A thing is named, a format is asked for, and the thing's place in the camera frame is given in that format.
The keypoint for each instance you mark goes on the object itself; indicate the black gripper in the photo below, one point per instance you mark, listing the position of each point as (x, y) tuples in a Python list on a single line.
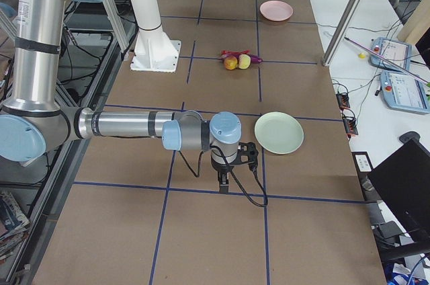
[(221, 167)]

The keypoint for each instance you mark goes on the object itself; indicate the red-yellow pomegranate fruit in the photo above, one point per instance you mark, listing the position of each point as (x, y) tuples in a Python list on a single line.
[(230, 63)]

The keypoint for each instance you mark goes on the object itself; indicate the yellow-green guava fruit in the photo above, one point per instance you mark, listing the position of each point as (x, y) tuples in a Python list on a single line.
[(244, 61)]

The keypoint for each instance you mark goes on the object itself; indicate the red chili pepper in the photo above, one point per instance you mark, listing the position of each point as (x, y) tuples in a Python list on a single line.
[(226, 53)]

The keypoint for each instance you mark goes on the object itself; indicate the purple eggplant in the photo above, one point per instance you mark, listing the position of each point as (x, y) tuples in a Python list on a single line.
[(255, 59)]

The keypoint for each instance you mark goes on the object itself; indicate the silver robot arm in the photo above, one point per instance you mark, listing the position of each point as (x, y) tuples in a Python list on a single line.
[(33, 123)]

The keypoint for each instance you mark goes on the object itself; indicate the light green plate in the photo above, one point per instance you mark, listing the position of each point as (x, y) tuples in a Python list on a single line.
[(279, 133)]

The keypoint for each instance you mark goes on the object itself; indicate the orange circuit board lower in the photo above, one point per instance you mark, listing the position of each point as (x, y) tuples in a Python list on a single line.
[(350, 126)]

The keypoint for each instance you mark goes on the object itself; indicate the orange circuit board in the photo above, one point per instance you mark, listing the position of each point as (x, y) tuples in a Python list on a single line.
[(350, 126), (343, 101)]

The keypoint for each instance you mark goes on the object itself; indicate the white label card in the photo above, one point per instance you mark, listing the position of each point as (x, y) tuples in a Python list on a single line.
[(363, 162)]

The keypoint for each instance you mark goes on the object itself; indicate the white pillar with base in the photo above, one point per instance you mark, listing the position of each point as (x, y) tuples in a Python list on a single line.
[(154, 50)]

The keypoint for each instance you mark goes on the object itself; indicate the orange circuit board upper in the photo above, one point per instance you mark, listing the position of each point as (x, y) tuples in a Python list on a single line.
[(343, 101)]

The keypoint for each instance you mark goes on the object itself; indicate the pink plate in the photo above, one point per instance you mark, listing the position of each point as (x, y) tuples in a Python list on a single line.
[(276, 11)]

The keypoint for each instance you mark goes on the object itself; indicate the black monitor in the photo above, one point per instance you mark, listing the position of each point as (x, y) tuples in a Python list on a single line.
[(402, 182)]

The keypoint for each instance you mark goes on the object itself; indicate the lower teach pendant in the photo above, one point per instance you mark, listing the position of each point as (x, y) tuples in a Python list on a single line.
[(402, 92)]

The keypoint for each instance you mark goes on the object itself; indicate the teach pendant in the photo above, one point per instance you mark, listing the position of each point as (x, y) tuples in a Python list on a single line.
[(402, 92), (398, 52)]

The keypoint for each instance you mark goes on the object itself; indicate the upper teach pendant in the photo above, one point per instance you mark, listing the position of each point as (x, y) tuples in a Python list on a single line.
[(398, 52)]

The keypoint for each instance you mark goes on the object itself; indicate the metal rod pink tipped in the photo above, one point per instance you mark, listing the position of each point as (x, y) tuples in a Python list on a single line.
[(385, 60)]

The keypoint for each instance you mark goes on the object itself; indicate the stack of magazines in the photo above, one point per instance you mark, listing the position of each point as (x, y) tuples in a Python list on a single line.
[(14, 224)]

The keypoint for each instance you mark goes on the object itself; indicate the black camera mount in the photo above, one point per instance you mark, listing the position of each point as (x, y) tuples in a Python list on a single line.
[(247, 154)]

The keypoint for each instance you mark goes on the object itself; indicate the aluminium frame post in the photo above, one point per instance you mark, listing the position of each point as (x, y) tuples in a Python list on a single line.
[(340, 31)]

